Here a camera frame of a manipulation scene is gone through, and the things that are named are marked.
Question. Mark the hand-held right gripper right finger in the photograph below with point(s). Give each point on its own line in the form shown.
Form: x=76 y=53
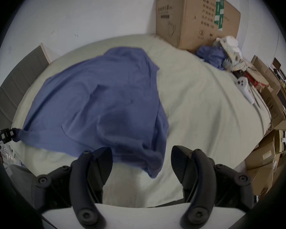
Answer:
x=200 y=189

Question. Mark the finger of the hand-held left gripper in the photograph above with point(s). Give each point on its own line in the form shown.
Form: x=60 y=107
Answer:
x=6 y=135

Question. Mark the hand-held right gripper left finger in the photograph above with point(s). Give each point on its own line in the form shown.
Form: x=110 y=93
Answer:
x=83 y=189

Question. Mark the dark blue shirt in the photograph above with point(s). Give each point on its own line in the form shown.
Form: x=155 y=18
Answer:
x=97 y=92

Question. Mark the grey padded headboard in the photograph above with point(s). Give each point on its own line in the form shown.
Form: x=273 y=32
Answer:
x=16 y=80

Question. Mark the white hand controller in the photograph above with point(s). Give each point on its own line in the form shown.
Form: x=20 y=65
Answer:
x=245 y=89

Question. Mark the pile of flattened cartons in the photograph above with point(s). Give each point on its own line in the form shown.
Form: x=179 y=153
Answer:
x=269 y=99

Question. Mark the bunched blue cloth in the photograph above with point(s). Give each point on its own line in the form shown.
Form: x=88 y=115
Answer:
x=211 y=55

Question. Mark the pile of white cloths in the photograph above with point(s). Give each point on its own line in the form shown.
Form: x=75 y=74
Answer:
x=233 y=54

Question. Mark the large brown carton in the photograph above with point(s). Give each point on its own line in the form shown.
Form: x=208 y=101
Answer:
x=188 y=15

